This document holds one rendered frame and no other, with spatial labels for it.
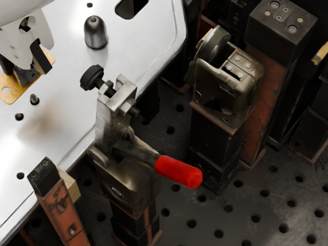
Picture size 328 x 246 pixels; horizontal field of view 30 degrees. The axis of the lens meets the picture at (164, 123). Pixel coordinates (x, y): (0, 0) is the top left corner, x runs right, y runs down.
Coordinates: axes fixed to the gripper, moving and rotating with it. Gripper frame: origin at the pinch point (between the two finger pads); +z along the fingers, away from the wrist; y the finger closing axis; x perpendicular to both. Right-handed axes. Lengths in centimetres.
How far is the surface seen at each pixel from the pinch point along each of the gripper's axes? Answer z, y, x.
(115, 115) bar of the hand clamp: -10.2, -17.4, 1.4
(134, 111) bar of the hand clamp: -10.5, -18.6, 0.0
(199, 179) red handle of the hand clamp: -4.7, -26.7, -0.3
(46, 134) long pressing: 9.6, -4.7, 2.6
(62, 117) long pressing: 9.6, -4.7, -0.5
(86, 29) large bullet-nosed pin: 5.8, 0.2, -11.3
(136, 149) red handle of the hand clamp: -0.1, -18.2, -0.2
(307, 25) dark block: -2.2, -24.5, -24.8
